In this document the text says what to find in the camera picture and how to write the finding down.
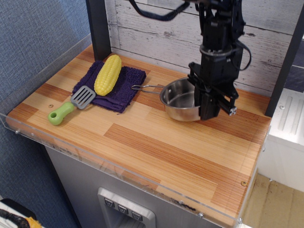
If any stainless steel pot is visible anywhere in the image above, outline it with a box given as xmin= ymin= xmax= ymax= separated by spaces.
xmin=131 ymin=77 xmax=200 ymax=122

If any yellow toy corn cob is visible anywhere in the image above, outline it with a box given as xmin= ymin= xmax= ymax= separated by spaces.
xmin=94 ymin=55 xmax=122 ymax=96

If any left black frame post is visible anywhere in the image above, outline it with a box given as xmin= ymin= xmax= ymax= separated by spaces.
xmin=85 ymin=0 xmax=112 ymax=61

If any grey toy fridge cabinet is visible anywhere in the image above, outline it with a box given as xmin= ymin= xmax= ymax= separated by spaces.
xmin=44 ymin=145 xmax=221 ymax=228

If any white ridged side counter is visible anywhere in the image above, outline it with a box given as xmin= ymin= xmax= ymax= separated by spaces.
xmin=257 ymin=88 xmax=304 ymax=191

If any yellow object bottom left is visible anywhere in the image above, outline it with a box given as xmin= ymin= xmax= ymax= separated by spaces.
xmin=25 ymin=217 xmax=43 ymax=228

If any right black frame post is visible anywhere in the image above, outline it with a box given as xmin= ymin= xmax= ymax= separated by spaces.
xmin=265 ymin=7 xmax=304 ymax=117

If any silver dispenser button panel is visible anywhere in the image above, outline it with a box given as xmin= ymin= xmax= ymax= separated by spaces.
xmin=97 ymin=187 xmax=156 ymax=228

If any black frame post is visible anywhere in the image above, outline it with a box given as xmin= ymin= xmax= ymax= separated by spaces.
xmin=265 ymin=7 xmax=304 ymax=117
xmin=85 ymin=0 xmax=112 ymax=61

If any clear acrylic guard rail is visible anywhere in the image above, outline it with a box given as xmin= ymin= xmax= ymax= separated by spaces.
xmin=2 ymin=46 xmax=270 ymax=228

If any green handled grey spatula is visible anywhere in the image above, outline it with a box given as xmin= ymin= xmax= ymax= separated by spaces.
xmin=48 ymin=85 xmax=96 ymax=125

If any purple folded cloth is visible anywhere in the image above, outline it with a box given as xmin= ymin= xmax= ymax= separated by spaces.
xmin=72 ymin=61 xmax=146 ymax=113

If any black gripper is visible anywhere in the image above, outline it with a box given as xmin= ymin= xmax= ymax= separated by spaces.
xmin=188 ymin=51 xmax=243 ymax=120

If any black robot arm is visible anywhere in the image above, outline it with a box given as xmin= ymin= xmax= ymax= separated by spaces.
xmin=188 ymin=0 xmax=246 ymax=120

